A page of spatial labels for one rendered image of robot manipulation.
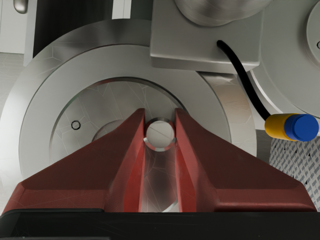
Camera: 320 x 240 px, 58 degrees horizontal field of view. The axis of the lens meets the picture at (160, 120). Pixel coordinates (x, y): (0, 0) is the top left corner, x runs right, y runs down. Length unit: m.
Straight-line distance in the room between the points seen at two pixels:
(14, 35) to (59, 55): 3.07
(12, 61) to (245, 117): 0.45
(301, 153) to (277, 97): 0.19
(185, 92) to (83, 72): 0.06
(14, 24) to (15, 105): 3.10
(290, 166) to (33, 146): 0.29
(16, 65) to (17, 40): 2.67
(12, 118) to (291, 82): 0.16
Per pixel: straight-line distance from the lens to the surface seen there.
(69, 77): 0.16
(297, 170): 0.36
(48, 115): 0.17
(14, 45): 3.23
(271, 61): 0.18
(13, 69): 0.55
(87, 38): 0.17
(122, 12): 3.02
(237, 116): 0.17
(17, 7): 0.56
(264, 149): 0.52
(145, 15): 0.52
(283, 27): 0.19
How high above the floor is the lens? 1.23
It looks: level
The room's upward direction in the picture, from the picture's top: 176 degrees counter-clockwise
